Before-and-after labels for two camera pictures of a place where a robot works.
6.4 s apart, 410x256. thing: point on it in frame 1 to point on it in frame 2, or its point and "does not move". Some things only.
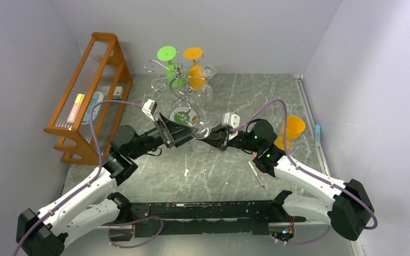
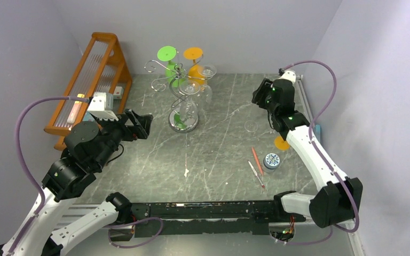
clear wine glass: x=204 y=129 to x=188 y=112
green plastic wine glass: x=175 y=77 does not move
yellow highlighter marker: x=71 y=120 does not move
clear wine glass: x=203 y=95 does not move
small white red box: x=118 y=93 does not move
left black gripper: x=173 y=134 to x=141 y=128
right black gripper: x=226 y=138 to x=261 y=94
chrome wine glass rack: x=181 y=109 does not move
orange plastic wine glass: x=197 y=73 does not move
